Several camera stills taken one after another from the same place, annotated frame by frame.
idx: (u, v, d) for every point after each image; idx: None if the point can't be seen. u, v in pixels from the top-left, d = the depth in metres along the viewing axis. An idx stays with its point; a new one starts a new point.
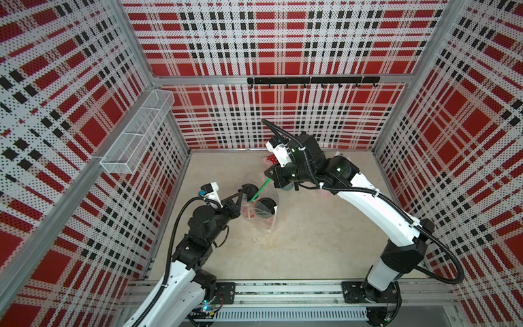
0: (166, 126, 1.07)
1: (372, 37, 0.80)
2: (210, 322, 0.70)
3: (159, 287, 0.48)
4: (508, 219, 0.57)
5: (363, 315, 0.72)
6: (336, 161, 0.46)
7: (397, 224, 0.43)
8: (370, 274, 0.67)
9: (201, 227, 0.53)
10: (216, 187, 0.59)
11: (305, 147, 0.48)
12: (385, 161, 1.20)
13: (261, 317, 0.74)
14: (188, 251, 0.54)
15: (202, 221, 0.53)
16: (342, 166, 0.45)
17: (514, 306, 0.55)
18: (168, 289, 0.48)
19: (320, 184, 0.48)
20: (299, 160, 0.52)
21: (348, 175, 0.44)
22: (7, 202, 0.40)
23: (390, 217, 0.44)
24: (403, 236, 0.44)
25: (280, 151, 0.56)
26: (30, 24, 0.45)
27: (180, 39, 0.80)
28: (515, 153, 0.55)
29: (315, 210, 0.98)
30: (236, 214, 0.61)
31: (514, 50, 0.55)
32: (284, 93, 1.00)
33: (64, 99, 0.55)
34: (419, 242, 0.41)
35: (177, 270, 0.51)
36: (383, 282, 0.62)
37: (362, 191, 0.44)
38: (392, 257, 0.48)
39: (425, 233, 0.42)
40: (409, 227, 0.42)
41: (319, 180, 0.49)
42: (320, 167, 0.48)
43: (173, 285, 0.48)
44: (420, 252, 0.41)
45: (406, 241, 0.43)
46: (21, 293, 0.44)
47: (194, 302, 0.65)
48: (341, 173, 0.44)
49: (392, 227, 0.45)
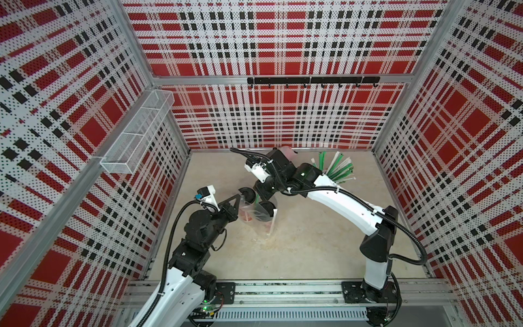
0: (166, 126, 1.07)
1: (372, 37, 0.80)
2: (210, 322, 0.70)
3: (156, 296, 0.48)
4: (508, 219, 0.57)
5: (363, 315, 0.72)
6: (302, 168, 0.53)
7: (361, 214, 0.47)
8: (367, 273, 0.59)
9: (197, 232, 0.52)
10: (212, 189, 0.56)
11: (272, 159, 0.56)
12: (385, 161, 1.20)
13: (261, 317, 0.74)
14: (184, 257, 0.53)
15: (199, 226, 0.52)
16: (306, 171, 0.52)
17: (514, 306, 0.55)
18: (165, 297, 0.47)
19: (289, 189, 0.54)
20: (271, 172, 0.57)
21: (311, 178, 0.51)
22: (7, 202, 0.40)
23: (353, 208, 0.48)
24: (369, 225, 0.48)
25: (257, 170, 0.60)
26: (30, 24, 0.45)
27: (180, 39, 0.80)
28: (515, 153, 0.55)
29: (315, 210, 0.98)
30: (233, 217, 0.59)
31: (514, 50, 0.55)
32: (284, 93, 1.00)
33: (64, 99, 0.55)
34: (383, 227, 0.45)
35: (173, 278, 0.50)
36: (377, 281, 0.63)
37: (325, 189, 0.50)
38: (367, 246, 0.51)
39: (387, 218, 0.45)
40: (372, 214, 0.47)
41: (289, 187, 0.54)
42: (289, 174, 0.56)
43: (169, 293, 0.48)
44: (383, 236, 0.44)
45: (373, 229, 0.47)
46: (21, 293, 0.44)
47: (193, 304, 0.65)
48: (304, 177, 0.51)
49: (357, 217, 0.49)
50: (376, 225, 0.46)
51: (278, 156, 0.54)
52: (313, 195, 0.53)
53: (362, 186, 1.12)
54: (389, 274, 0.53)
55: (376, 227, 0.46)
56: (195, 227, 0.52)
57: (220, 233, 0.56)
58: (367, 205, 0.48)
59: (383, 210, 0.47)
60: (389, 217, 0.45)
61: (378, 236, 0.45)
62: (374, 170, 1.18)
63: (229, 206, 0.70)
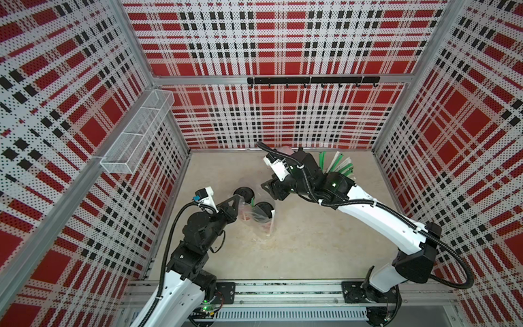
0: (166, 126, 1.07)
1: (372, 37, 0.80)
2: (210, 322, 0.70)
3: (154, 299, 0.47)
4: (508, 219, 0.57)
5: (363, 315, 0.72)
6: (333, 178, 0.49)
7: (402, 231, 0.43)
8: (372, 274, 0.66)
9: (197, 234, 0.52)
10: (210, 191, 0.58)
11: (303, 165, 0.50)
12: (385, 161, 1.20)
13: (261, 317, 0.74)
14: (182, 259, 0.53)
15: (197, 228, 0.52)
16: (337, 181, 0.48)
17: (515, 306, 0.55)
18: (163, 300, 0.47)
19: (319, 201, 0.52)
20: (299, 177, 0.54)
21: (343, 189, 0.47)
22: (7, 202, 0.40)
23: (393, 225, 0.44)
24: (410, 244, 0.43)
25: (278, 167, 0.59)
26: (30, 24, 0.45)
27: (180, 39, 0.80)
28: (515, 153, 0.55)
29: (315, 210, 0.98)
30: (233, 218, 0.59)
31: (514, 50, 0.55)
32: (284, 92, 1.00)
33: (64, 99, 0.55)
34: (428, 248, 0.41)
35: (171, 281, 0.50)
36: (385, 284, 0.62)
37: (360, 203, 0.45)
38: (406, 266, 0.46)
39: (432, 238, 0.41)
40: (415, 232, 0.42)
41: (319, 197, 0.51)
42: (319, 183, 0.51)
43: (168, 297, 0.48)
44: (430, 258, 0.40)
45: (415, 248, 0.43)
46: (21, 293, 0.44)
47: (193, 304, 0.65)
48: (336, 188, 0.47)
49: (397, 236, 0.45)
50: (421, 245, 0.41)
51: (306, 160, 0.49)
52: (347, 206, 0.48)
53: (363, 186, 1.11)
54: (400, 281, 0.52)
55: (421, 246, 0.41)
56: (195, 225, 0.52)
57: (220, 234, 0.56)
58: (409, 223, 0.43)
59: (425, 228, 0.43)
60: (433, 237, 0.46)
61: (423, 259, 0.41)
62: (374, 170, 1.17)
63: (230, 208, 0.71)
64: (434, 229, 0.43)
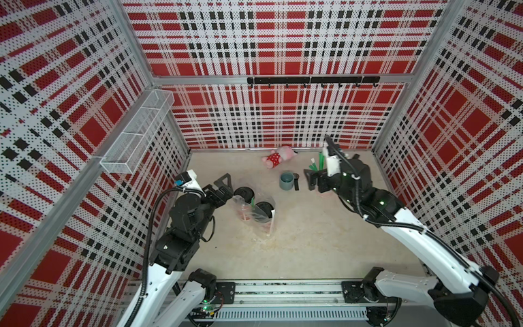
0: (166, 125, 1.07)
1: (372, 37, 0.80)
2: (210, 322, 0.70)
3: (139, 298, 0.42)
4: (508, 219, 0.57)
5: (363, 315, 0.72)
6: (381, 195, 0.48)
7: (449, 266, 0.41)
8: (380, 277, 0.64)
9: (186, 216, 0.45)
10: (193, 174, 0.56)
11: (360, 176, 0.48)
12: (385, 161, 1.20)
13: (261, 317, 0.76)
14: (167, 249, 0.46)
15: (185, 212, 0.45)
16: (386, 199, 0.47)
17: (514, 306, 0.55)
18: (148, 298, 0.42)
19: (363, 216, 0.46)
20: (349, 184, 0.52)
21: (390, 209, 0.46)
22: (7, 202, 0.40)
23: (440, 259, 0.42)
24: (460, 283, 0.40)
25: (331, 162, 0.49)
26: (30, 24, 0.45)
27: (179, 39, 0.80)
28: (515, 153, 0.55)
29: (315, 210, 0.98)
30: (220, 201, 0.61)
31: (514, 50, 0.55)
32: (284, 92, 1.00)
33: (64, 99, 0.55)
34: (479, 291, 0.37)
35: (156, 277, 0.44)
36: (389, 289, 0.62)
37: (408, 227, 0.44)
38: (448, 304, 0.43)
39: (486, 282, 0.42)
40: (466, 272, 0.39)
41: (364, 214, 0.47)
42: (366, 197, 0.51)
43: (154, 293, 0.43)
44: (480, 302, 0.37)
45: (464, 289, 0.40)
46: (21, 293, 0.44)
47: (195, 300, 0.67)
48: (384, 207, 0.46)
49: (444, 270, 0.42)
50: (471, 287, 0.38)
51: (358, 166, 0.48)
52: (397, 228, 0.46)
53: None
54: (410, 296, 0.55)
55: (472, 289, 0.38)
56: (180, 208, 0.45)
57: (209, 219, 0.54)
58: (461, 260, 0.40)
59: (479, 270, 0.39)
60: (488, 282, 0.42)
61: (472, 302, 0.38)
62: (374, 169, 1.18)
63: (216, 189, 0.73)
64: (490, 275, 0.41)
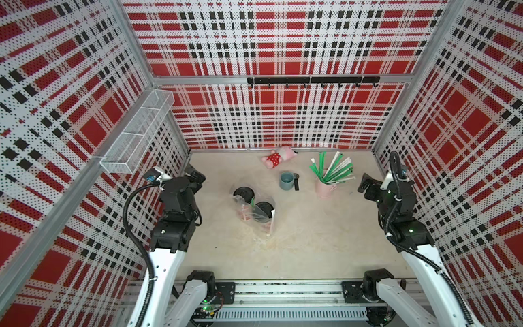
0: (166, 126, 1.07)
1: (372, 37, 0.80)
2: (211, 321, 0.70)
3: (149, 282, 0.42)
4: (508, 219, 0.57)
5: (362, 315, 0.72)
6: (415, 225, 0.50)
7: (451, 313, 0.41)
8: (386, 283, 0.63)
9: (178, 195, 0.46)
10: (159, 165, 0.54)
11: (401, 201, 0.52)
12: (385, 161, 1.20)
13: (263, 317, 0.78)
14: (165, 232, 0.46)
15: (176, 191, 0.46)
16: (415, 229, 0.49)
17: (514, 306, 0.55)
18: (159, 280, 0.42)
19: (387, 234, 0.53)
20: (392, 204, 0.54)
21: (416, 239, 0.48)
22: (7, 202, 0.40)
23: (446, 301, 0.42)
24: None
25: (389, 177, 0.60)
26: (30, 24, 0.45)
27: (179, 39, 0.80)
28: (515, 153, 0.55)
29: (315, 210, 0.98)
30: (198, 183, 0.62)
31: (514, 50, 0.55)
32: (284, 92, 1.00)
33: (64, 99, 0.55)
34: None
35: (161, 260, 0.44)
36: (389, 297, 0.61)
37: (424, 261, 0.46)
38: None
39: None
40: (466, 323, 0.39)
41: (388, 231, 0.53)
42: (400, 221, 0.52)
43: (163, 273, 0.43)
44: None
45: None
46: (21, 293, 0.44)
47: (199, 295, 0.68)
48: (410, 234, 0.48)
49: (444, 313, 0.42)
50: None
51: (404, 192, 0.50)
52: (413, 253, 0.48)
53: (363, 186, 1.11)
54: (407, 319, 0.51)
55: None
56: (169, 191, 0.46)
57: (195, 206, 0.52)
58: (466, 312, 0.40)
59: None
60: None
61: None
62: (374, 169, 1.18)
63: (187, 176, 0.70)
64: None
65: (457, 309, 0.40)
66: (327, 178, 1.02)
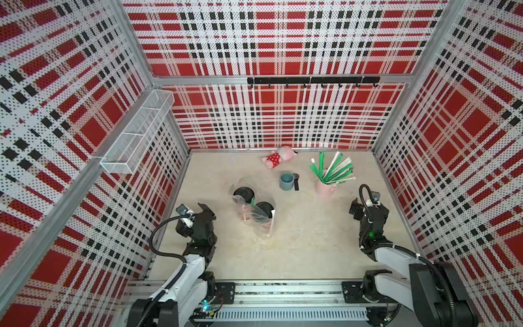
0: (166, 125, 1.07)
1: (372, 37, 0.80)
2: (210, 321, 0.70)
3: (182, 267, 0.55)
4: (508, 219, 0.57)
5: (363, 315, 0.72)
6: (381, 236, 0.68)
7: (405, 257, 0.53)
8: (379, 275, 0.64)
9: (203, 227, 0.65)
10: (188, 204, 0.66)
11: (372, 221, 0.70)
12: (385, 161, 1.20)
13: (261, 317, 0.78)
14: (197, 248, 0.63)
15: (203, 225, 0.65)
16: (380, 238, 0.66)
17: (515, 306, 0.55)
18: (188, 268, 0.55)
19: (361, 246, 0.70)
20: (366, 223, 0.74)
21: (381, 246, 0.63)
22: (7, 202, 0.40)
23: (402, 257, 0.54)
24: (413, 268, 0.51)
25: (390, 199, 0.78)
26: (30, 24, 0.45)
27: (180, 39, 0.80)
28: (515, 153, 0.55)
29: (315, 210, 0.98)
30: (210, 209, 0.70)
31: (514, 50, 0.55)
32: (284, 92, 1.00)
33: (64, 99, 0.55)
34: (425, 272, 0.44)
35: (193, 258, 0.58)
36: (386, 287, 0.62)
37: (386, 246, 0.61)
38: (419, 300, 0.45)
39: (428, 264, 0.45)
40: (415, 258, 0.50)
41: (361, 244, 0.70)
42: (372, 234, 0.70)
43: (193, 266, 0.56)
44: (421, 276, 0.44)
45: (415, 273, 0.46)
46: (21, 293, 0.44)
47: (197, 296, 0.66)
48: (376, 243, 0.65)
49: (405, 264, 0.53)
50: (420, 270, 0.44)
51: (375, 216, 0.67)
52: (376, 253, 0.65)
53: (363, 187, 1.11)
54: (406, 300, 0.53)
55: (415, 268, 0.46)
56: (199, 222, 0.64)
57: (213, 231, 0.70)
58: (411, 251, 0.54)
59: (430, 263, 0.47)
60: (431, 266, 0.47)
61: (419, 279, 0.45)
62: (374, 169, 1.18)
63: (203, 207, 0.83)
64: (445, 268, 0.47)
65: (407, 253, 0.53)
66: (327, 178, 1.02)
